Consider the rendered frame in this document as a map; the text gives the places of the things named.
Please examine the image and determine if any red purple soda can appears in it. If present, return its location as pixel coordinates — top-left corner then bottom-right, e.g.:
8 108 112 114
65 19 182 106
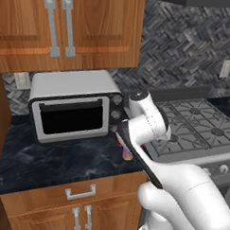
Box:
116 136 134 161

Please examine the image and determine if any toaster oven glass door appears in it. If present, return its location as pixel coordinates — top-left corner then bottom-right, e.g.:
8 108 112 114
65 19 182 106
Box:
29 93 111 144

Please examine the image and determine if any silver stove knob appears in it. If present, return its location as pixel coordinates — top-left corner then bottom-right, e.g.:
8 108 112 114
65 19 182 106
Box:
218 164 229 175

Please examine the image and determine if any wooden drawer front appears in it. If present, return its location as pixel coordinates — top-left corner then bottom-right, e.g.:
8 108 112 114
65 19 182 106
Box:
18 168 149 218

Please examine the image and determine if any wooden wall cupboard door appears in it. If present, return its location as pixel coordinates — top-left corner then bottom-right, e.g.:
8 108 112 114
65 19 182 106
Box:
58 0 147 60
0 0 62 60

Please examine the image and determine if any silver drawer handle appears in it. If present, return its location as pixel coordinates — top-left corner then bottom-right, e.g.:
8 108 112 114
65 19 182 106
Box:
64 182 97 203

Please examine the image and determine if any silver wall cupboard handle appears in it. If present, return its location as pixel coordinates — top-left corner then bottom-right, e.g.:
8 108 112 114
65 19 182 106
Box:
41 0 63 59
59 0 80 59

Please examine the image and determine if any dark grey range hood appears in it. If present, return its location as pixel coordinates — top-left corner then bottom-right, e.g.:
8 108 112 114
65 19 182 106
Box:
146 0 230 9

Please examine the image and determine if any silver base cupboard handle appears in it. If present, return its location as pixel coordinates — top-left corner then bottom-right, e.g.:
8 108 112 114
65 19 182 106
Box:
70 207 82 230
82 203 95 230

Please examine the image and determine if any white wall outlet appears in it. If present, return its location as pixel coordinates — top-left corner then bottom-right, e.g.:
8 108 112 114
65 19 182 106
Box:
218 59 230 80
13 71 31 92

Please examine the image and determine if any wooden base cupboard door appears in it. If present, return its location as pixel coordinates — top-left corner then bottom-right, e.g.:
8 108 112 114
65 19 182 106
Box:
80 191 145 230
7 203 84 230

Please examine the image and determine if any silver toaster oven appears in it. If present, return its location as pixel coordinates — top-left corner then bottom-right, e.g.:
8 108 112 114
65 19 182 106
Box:
26 66 129 149

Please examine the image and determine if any grey gas stove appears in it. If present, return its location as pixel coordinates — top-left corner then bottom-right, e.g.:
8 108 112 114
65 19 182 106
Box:
141 83 230 202

